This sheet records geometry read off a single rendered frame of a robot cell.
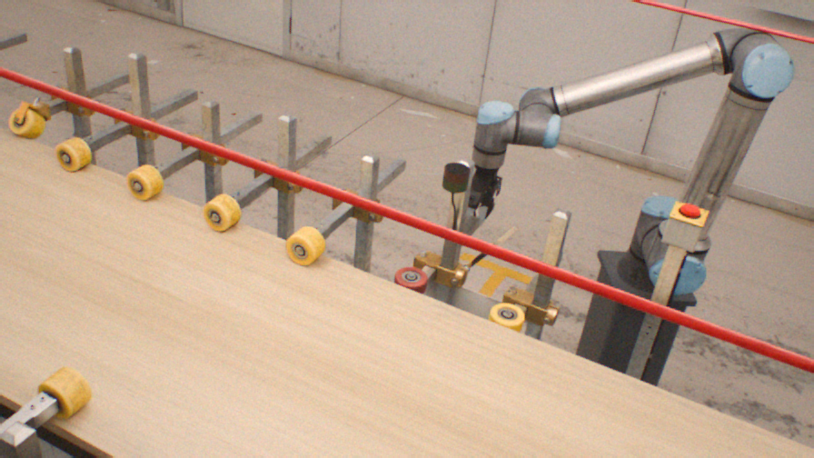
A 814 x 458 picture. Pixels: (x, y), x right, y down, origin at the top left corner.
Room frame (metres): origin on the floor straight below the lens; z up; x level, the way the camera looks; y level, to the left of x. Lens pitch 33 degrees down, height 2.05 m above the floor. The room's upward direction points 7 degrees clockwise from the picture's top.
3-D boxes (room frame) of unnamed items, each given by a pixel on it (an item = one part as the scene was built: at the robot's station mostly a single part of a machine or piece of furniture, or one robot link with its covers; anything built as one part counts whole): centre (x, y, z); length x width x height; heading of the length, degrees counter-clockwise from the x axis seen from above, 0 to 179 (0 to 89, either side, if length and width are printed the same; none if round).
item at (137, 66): (2.04, 0.82, 0.93); 0.03 x 0.03 x 0.48; 67
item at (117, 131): (2.08, 0.84, 0.95); 0.50 x 0.04 x 0.04; 157
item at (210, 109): (1.94, 0.59, 0.86); 0.03 x 0.03 x 0.48; 67
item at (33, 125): (2.01, 1.14, 0.93); 0.09 x 0.08 x 0.09; 157
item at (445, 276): (1.65, -0.08, 0.85); 0.13 x 0.06 x 0.05; 67
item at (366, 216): (1.76, 0.15, 0.95); 0.13 x 0.06 x 0.05; 67
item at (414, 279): (1.53, -0.01, 0.85); 0.08 x 0.08 x 0.11
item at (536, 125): (1.94, -0.30, 1.14); 0.12 x 0.12 x 0.09; 0
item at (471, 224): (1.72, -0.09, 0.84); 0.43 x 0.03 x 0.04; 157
